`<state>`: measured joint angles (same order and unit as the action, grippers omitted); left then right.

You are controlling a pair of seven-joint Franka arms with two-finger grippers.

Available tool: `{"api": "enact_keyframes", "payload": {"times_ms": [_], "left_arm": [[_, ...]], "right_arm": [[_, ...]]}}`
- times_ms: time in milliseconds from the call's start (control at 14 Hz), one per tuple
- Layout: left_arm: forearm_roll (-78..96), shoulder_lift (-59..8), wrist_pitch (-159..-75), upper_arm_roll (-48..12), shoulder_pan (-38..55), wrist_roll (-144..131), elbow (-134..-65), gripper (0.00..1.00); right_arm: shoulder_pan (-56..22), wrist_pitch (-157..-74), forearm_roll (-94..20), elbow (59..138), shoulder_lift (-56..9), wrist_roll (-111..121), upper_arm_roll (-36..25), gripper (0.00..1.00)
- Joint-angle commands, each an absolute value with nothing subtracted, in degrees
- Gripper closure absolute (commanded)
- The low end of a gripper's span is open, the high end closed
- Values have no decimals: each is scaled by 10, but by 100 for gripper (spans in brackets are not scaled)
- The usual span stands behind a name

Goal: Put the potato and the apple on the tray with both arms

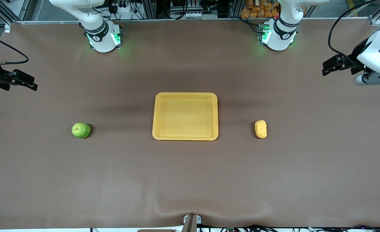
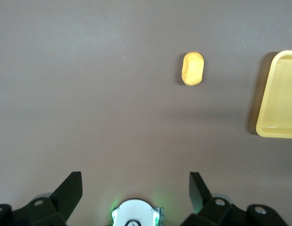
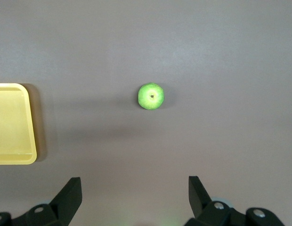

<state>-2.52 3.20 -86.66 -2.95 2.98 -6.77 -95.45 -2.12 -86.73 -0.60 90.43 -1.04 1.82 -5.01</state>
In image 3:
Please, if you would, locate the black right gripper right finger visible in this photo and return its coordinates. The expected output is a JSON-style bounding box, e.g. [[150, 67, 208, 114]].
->
[[184, 175, 286, 226]]

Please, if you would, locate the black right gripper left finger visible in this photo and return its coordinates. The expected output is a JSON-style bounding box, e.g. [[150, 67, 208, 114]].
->
[[0, 176, 82, 226]]

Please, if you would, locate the green apple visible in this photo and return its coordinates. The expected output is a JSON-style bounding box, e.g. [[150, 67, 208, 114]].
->
[[138, 82, 165, 110]]

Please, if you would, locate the yellow plastic tray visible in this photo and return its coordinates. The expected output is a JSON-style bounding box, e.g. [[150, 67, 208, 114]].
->
[[0, 83, 38, 165]]

